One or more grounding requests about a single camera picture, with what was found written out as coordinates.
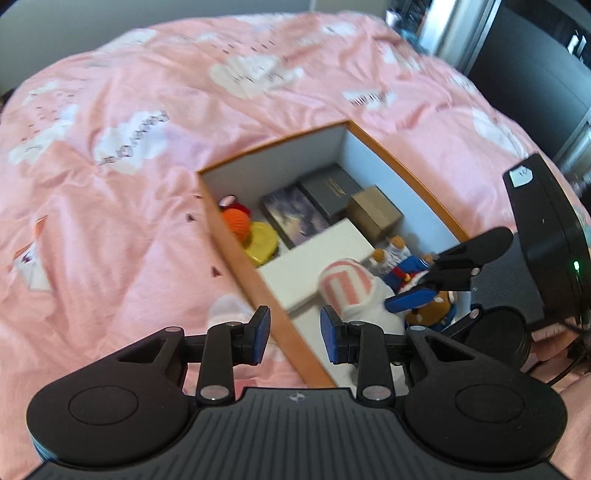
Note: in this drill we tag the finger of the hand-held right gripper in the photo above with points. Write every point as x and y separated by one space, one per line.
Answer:
408 301
466 319

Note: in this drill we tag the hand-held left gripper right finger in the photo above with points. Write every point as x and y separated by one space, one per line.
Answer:
328 337

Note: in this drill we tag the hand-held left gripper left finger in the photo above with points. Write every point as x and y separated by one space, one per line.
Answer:
261 334

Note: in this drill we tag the brown bear plush toy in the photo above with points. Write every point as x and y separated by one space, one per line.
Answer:
429 310

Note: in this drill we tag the brown cardboard box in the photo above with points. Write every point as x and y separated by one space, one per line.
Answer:
376 212

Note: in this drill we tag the orange storage box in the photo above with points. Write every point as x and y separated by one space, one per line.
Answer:
369 152

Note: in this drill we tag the sailor-outfit plush toy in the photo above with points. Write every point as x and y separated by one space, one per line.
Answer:
406 270

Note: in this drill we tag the white pink striped plush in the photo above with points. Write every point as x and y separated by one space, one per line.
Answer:
346 286

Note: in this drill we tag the long white box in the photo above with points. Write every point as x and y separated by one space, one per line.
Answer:
318 256

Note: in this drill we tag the orange crochet toy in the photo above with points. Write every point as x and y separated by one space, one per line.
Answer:
235 221

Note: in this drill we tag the picture-print box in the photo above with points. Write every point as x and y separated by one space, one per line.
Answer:
293 214

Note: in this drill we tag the dark grey box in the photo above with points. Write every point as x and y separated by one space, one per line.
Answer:
330 191

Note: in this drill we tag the dark cabinet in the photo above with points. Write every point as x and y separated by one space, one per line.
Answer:
531 60

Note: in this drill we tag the pink cloud-print blanket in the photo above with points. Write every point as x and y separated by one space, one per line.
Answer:
138 207

